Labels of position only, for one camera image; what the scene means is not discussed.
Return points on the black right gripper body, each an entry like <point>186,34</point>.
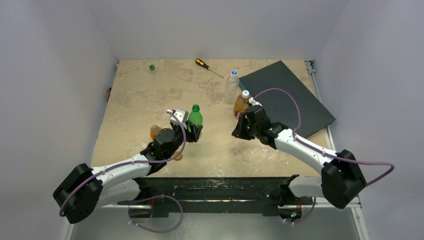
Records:
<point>247,120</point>

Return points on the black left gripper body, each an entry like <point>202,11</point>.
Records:
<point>178,133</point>

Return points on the green plastic bottle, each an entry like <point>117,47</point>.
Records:
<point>196,118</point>

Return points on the tea bottle with yellow-red label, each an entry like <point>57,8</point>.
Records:
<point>240,105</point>

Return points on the white bottle cap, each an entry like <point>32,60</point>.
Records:
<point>245,94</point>

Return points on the clear plastic bottle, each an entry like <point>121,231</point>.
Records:
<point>231,87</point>

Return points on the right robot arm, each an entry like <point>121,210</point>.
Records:
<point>297,186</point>

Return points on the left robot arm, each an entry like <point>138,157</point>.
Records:
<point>87,188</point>

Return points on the orange bottle cap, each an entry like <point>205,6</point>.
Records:
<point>178,156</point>

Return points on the orange juice bottle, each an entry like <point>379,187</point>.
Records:
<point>154,131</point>

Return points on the yellow-black screwdriver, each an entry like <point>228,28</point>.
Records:
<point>204,65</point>

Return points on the dark blue network switch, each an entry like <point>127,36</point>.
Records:
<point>287,100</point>

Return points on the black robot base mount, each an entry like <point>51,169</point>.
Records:
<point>215,195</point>

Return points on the aluminium frame rail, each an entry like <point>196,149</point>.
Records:
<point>341,179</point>

